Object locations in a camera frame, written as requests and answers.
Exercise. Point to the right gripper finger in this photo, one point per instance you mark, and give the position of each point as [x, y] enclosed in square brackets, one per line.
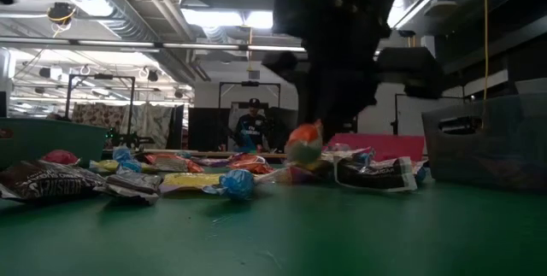
[327, 113]
[357, 113]

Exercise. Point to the orange candy wrapper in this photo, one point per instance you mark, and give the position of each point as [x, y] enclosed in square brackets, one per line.
[252, 165]
[304, 143]
[171, 162]

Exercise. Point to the red plastic bin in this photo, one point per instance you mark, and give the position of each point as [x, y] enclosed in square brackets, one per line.
[384, 145]

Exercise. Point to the brown chocolate bar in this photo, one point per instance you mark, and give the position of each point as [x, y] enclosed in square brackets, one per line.
[47, 180]
[376, 175]
[132, 184]

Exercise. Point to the blue round candy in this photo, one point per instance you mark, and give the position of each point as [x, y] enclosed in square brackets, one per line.
[121, 154]

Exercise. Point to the red round candy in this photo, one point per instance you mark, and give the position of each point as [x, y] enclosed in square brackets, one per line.
[60, 156]

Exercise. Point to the blue candy packet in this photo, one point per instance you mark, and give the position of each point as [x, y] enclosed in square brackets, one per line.
[421, 172]

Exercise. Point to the yellow sour candy packet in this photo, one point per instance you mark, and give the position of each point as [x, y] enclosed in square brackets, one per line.
[190, 180]
[107, 165]

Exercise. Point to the person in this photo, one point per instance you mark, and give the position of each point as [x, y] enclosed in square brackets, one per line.
[252, 126]

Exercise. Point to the black partition panel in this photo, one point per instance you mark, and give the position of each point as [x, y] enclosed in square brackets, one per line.
[209, 128]

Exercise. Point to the green table mat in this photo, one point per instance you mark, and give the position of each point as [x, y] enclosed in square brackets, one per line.
[299, 233]

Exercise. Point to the dark translucent plastic bin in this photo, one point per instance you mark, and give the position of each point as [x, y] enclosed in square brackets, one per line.
[491, 152]

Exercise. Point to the long ceiling light bar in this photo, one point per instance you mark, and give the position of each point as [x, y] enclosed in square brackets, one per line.
[128, 44]

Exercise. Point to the patterned curtain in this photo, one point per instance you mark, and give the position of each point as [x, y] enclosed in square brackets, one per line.
[98, 115]

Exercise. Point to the black round ceiling device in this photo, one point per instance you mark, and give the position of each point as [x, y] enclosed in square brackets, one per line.
[60, 12]

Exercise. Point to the clear teal plastic bin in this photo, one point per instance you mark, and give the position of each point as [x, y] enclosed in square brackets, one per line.
[42, 139]

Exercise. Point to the black metal station frame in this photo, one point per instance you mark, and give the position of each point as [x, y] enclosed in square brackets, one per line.
[132, 96]
[250, 83]

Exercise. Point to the silver ventilation duct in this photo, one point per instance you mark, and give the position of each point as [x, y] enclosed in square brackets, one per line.
[128, 19]

